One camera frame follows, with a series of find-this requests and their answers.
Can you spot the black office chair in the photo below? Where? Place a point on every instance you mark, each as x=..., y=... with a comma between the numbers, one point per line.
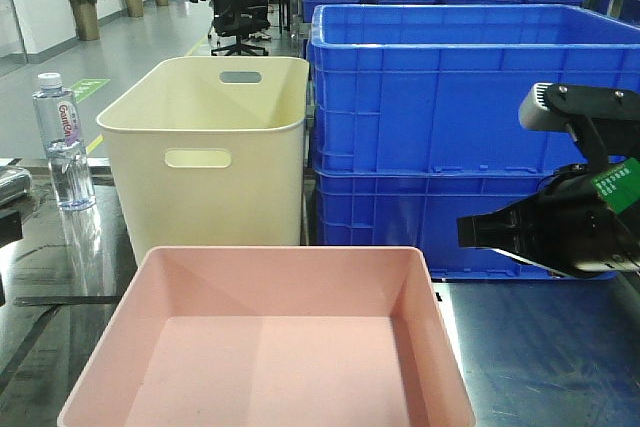
x=241, y=27

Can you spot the green circuit board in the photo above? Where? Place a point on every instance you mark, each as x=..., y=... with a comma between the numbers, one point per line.
x=618, y=187

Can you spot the cream plastic basket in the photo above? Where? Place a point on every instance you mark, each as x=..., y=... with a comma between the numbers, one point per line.
x=208, y=151

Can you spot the large blue crate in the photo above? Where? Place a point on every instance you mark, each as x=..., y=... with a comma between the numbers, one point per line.
x=421, y=210
x=426, y=89

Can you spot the clear water bottle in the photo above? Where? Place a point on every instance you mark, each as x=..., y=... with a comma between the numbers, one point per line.
x=63, y=141

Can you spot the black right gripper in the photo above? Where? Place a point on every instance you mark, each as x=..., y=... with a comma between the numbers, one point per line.
x=577, y=233

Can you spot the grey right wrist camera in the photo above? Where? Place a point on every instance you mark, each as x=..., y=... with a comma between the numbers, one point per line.
x=550, y=106

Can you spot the large blue crate bottom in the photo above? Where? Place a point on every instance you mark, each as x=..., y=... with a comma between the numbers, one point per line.
x=421, y=210

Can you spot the pink plastic bin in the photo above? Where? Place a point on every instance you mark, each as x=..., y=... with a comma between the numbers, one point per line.
x=274, y=336

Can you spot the large blue crate top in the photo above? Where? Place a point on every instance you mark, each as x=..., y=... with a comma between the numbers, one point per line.
x=426, y=89

